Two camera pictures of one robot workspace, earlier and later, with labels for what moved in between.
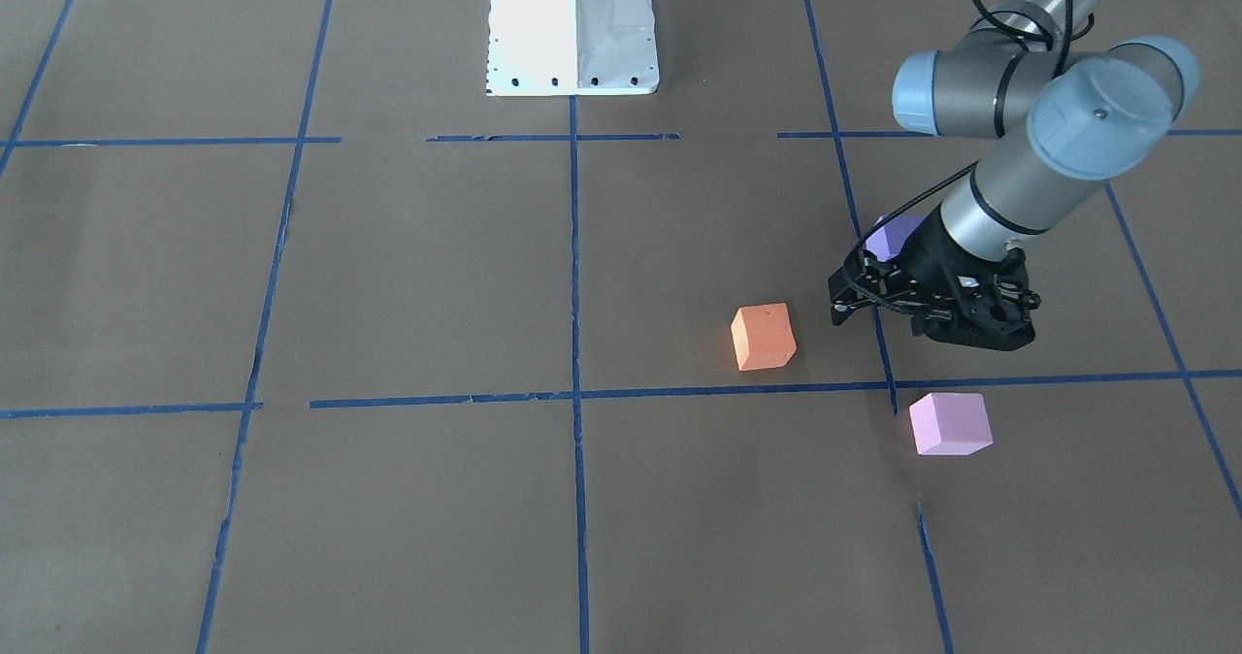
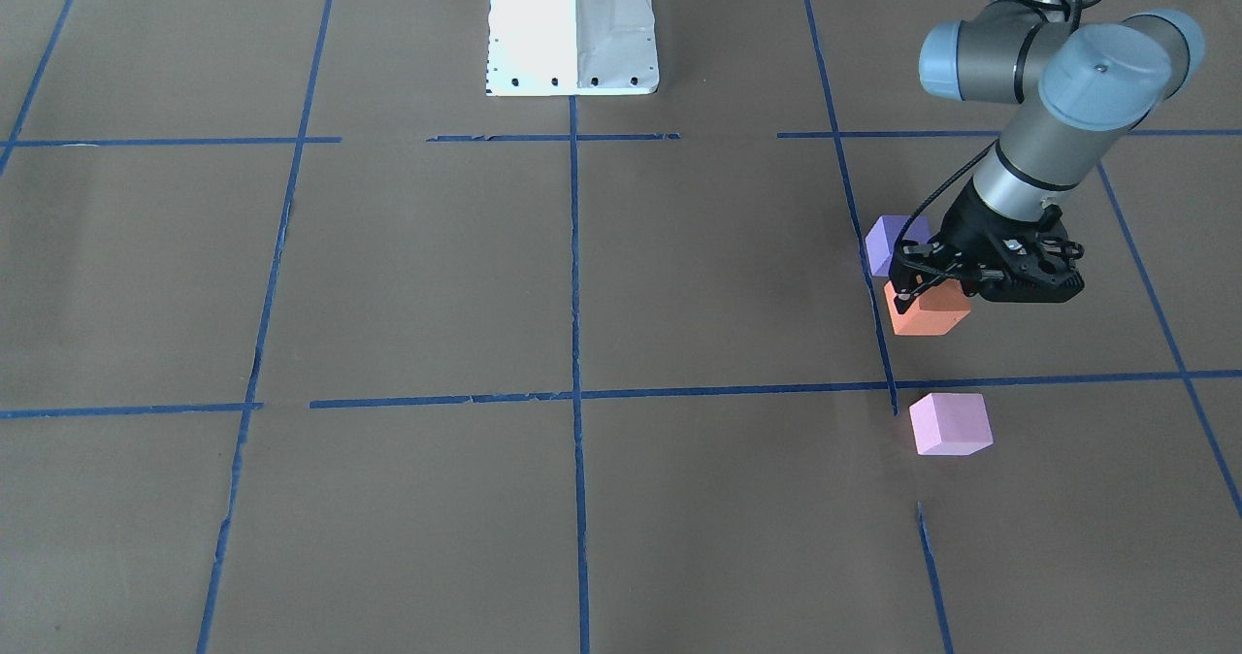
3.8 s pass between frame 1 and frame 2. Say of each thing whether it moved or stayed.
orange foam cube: moved
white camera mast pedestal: stayed
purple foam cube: stayed
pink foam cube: stayed
